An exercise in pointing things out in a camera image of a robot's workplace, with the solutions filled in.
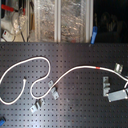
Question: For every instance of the grey cable clip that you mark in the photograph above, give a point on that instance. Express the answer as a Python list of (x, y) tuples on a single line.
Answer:
[(106, 86), (118, 68), (53, 90), (37, 105)]

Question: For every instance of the blue clamp handle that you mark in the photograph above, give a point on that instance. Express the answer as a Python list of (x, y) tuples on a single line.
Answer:
[(94, 34)]

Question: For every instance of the grey cable clip far left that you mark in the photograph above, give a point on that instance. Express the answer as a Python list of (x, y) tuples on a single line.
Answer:
[(37, 105)]

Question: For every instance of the red and white device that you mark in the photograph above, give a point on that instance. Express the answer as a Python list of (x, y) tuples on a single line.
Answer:
[(7, 36)]

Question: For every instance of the silver metal connector block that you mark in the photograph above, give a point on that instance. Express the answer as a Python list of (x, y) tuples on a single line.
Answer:
[(118, 95)]

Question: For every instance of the grey cable clip upper right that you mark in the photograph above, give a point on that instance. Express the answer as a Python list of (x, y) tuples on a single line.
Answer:
[(118, 68)]

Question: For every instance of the blue object bottom left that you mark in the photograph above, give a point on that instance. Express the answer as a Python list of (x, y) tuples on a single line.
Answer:
[(2, 121)]

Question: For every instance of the clear plastic sheet window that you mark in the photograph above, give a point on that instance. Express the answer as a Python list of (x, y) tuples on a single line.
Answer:
[(63, 20)]

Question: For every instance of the grey cable clip centre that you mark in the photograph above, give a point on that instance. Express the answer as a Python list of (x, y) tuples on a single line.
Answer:
[(53, 90)]

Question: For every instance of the black perforated pegboard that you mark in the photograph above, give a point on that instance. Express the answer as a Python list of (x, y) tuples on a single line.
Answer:
[(76, 70)]

